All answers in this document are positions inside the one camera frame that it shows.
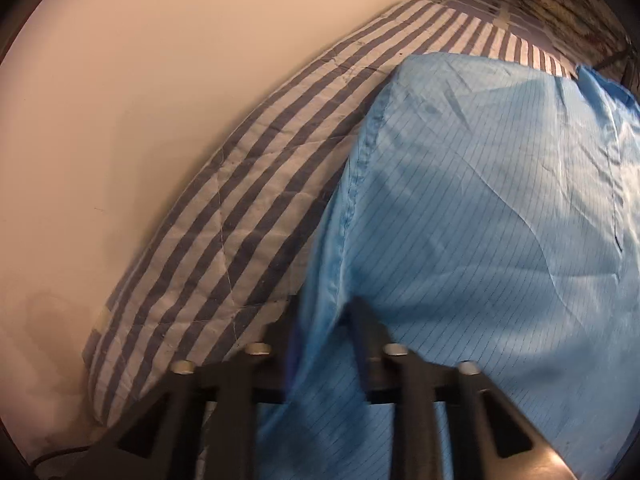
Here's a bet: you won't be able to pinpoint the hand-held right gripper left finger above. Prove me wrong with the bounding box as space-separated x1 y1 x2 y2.
85 296 304 480

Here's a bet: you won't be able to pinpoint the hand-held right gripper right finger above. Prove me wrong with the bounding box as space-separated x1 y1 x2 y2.
350 297 583 480

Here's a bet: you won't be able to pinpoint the blue pinstriped work coat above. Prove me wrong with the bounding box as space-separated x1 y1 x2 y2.
255 52 640 480

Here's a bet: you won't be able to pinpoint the blue white striped quilt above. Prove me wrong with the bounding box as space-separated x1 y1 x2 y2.
82 0 576 480

